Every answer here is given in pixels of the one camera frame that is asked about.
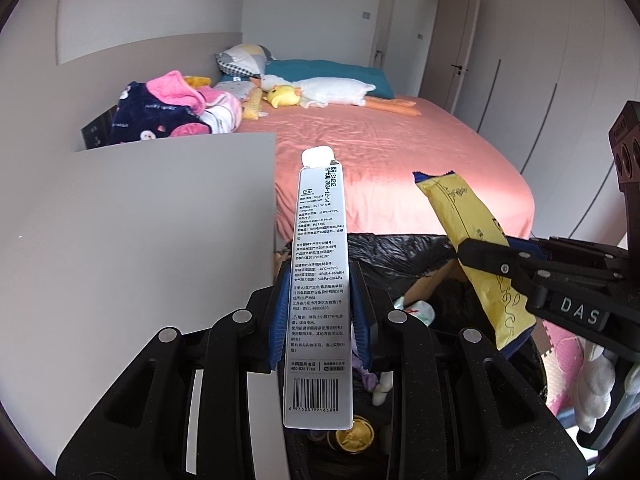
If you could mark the yellow snack packet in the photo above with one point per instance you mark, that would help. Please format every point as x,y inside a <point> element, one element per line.
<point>465,210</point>

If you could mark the gold foil bowl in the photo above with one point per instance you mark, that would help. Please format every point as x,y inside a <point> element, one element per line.
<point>355,437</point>

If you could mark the black box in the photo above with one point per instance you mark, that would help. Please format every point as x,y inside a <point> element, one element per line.
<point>97,132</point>

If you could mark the yellow fleece cloth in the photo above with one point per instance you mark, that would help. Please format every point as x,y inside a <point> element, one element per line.
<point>197,81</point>

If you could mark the teal pillow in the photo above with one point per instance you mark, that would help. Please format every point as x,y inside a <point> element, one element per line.
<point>320,70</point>

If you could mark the pink fleece garment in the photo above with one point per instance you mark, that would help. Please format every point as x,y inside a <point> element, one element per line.
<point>170,87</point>

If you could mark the patchwork patterned pillow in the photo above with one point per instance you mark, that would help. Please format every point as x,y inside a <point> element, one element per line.
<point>245,60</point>

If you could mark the foam puzzle floor mat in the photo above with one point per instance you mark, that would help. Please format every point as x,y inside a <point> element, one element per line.
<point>560,355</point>

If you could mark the white printed pillow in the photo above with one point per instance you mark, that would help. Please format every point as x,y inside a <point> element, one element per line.
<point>237,87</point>

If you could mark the black bag lined cardboard bin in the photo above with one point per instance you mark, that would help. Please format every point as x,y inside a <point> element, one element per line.
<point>380,255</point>

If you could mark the purple plastic bag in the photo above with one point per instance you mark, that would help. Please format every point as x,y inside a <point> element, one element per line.
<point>367,380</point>

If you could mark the long yellow plush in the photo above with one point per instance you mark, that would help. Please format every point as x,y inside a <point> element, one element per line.
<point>252,105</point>

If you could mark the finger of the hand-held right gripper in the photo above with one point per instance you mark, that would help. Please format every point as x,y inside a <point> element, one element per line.
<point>525,246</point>
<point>500,260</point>

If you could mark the white bottle green red label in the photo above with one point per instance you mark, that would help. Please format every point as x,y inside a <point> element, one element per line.
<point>420,312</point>

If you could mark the white goose plush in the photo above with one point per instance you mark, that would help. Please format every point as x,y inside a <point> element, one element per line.
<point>335,90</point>

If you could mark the white wardrobe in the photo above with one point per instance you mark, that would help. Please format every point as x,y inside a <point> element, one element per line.
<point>550,60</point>

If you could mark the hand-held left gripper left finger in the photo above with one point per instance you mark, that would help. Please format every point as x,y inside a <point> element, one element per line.
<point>275,330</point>

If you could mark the white room door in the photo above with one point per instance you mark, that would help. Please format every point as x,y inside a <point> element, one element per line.
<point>410,10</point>

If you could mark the pink white cartoon blanket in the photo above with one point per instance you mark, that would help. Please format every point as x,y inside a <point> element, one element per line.
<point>222,112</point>

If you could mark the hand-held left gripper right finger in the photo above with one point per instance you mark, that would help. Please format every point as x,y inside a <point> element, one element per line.
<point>361,330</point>

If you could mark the bed with pink sheet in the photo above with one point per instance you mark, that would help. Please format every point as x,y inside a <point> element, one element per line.
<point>375,160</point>

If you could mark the long white printed carton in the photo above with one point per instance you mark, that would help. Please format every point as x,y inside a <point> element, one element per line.
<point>317,285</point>

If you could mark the yellow duck plush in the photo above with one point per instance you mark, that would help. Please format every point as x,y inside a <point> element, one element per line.
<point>282,96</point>

